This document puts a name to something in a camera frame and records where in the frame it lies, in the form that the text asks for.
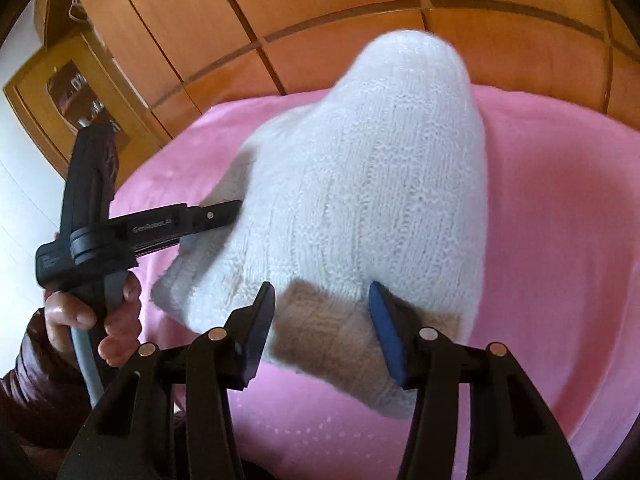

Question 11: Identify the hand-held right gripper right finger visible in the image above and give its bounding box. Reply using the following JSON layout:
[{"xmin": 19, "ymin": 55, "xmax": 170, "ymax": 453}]
[{"xmin": 368, "ymin": 281, "xmax": 583, "ymax": 480}]

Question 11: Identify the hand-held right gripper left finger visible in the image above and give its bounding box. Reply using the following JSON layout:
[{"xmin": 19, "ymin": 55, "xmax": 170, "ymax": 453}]
[{"xmin": 56, "ymin": 281, "xmax": 277, "ymax": 480}]

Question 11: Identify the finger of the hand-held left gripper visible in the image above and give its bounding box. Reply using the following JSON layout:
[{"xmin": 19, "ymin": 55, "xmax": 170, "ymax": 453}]
[{"xmin": 196, "ymin": 198, "xmax": 244, "ymax": 233}]

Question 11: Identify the white knitted sweater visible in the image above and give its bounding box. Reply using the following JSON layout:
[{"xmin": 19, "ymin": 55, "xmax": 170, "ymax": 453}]
[{"xmin": 150, "ymin": 30, "xmax": 490, "ymax": 421}]

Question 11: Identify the person's left forearm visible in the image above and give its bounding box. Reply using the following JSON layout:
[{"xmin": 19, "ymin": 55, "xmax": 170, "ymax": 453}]
[{"xmin": 0, "ymin": 307, "xmax": 118, "ymax": 463}]

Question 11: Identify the person's left hand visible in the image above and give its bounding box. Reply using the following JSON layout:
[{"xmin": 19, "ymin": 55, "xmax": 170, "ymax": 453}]
[{"xmin": 43, "ymin": 272, "xmax": 144, "ymax": 367}]

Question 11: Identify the wooden glass door cabinet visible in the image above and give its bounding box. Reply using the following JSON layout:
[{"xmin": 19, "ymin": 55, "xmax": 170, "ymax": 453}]
[{"xmin": 4, "ymin": 30, "xmax": 168, "ymax": 177}]

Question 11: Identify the pink blanket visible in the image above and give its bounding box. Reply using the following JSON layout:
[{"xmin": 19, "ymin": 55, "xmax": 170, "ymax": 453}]
[{"xmin": 106, "ymin": 82, "xmax": 640, "ymax": 480}]

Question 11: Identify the wooden wardrobe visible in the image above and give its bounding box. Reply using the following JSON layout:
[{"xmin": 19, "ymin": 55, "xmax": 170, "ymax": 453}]
[{"xmin": 42, "ymin": 0, "xmax": 640, "ymax": 161}]

